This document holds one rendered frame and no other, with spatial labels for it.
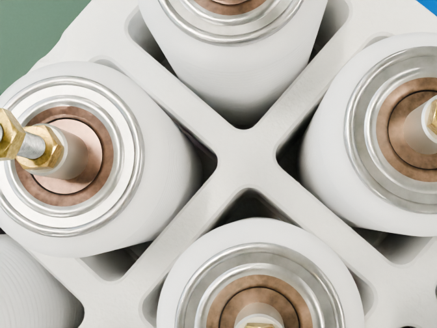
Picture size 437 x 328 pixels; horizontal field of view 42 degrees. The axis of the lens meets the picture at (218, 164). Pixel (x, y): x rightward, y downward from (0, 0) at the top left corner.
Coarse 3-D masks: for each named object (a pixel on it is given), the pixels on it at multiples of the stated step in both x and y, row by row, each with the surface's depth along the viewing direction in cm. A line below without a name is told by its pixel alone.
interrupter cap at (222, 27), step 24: (168, 0) 27; (192, 0) 27; (216, 0) 27; (240, 0) 27; (264, 0) 27; (288, 0) 26; (192, 24) 27; (216, 24) 27; (240, 24) 26; (264, 24) 26
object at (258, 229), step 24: (216, 240) 26; (240, 240) 26; (264, 240) 26; (288, 240) 26; (312, 240) 26; (192, 264) 26; (336, 264) 26; (168, 288) 26; (336, 288) 25; (168, 312) 26; (360, 312) 26
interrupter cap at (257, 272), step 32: (224, 256) 25; (256, 256) 26; (288, 256) 25; (192, 288) 26; (224, 288) 26; (256, 288) 26; (288, 288) 25; (320, 288) 25; (192, 320) 26; (224, 320) 26; (288, 320) 25; (320, 320) 25
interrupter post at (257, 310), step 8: (256, 304) 25; (264, 304) 25; (240, 312) 25; (248, 312) 23; (256, 312) 23; (264, 312) 23; (272, 312) 24; (240, 320) 23; (248, 320) 23; (256, 320) 23; (264, 320) 23; (272, 320) 23; (280, 320) 24
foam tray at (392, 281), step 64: (128, 0) 35; (384, 0) 34; (128, 64) 34; (320, 64) 33; (192, 128) 34; (256, 128) 33; (256, 192) 40; (128, 256) 43; (384, 256) 38; (128, 320) 33; (384, 320) 32
